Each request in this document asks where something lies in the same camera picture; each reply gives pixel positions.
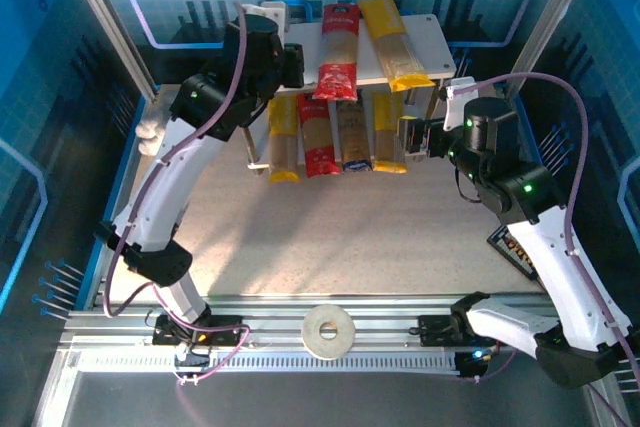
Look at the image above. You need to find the red spaghetti pack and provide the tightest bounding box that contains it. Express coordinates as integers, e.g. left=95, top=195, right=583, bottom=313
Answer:
left=311, top=2, right=361, bottom=103
left=296, top=92, right=342, bottom=180

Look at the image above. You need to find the blue brown spaghetti pack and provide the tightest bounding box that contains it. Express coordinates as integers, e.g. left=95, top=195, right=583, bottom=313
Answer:
left=335, top=99, right=375, bottom=174

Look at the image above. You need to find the yellow spaghetti pack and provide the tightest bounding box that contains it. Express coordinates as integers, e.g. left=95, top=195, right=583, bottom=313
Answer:
left=371, top=91, right=409, bottom=175
left=357, top=0, right=436, bottom=94
left=267, top=94, right=302, bottom=185

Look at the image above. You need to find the white two-tier metal shelf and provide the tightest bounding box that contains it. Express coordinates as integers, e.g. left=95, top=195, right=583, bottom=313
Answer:
left=243, top=13, right=458, bottom=177

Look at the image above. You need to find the dark patterned card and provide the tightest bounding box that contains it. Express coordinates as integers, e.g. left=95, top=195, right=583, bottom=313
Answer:
left=486, top=223, right=542, bottom=282

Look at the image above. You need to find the white plush toy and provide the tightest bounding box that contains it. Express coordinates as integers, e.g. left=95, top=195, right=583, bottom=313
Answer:
left=135, top=105, right=166, bottom=158

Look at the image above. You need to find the grey tape roll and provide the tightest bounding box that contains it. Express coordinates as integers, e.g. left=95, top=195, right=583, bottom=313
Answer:
left=301, top=304, right=357, bottom=361

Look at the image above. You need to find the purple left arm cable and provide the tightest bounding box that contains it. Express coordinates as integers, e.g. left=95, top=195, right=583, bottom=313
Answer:
left=102, top=0, right=251, bottom=387

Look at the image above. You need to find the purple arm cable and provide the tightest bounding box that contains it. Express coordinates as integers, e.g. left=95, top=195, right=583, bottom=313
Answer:
left=446, top=71, right=640, bottom=427
left=102, top=0, right=251, bottom=387

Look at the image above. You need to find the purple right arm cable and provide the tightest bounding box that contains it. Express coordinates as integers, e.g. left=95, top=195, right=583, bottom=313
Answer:
left=446, top=71, right=640, bottom=427

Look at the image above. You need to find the aluminium mounting rail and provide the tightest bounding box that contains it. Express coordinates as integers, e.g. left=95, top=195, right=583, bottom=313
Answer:
left=59, top=294, right=561, bottom=354

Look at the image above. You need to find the white slotted cable duct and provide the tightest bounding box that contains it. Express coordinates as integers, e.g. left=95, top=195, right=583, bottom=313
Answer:
left=77, top=349, right=464, bottom=376

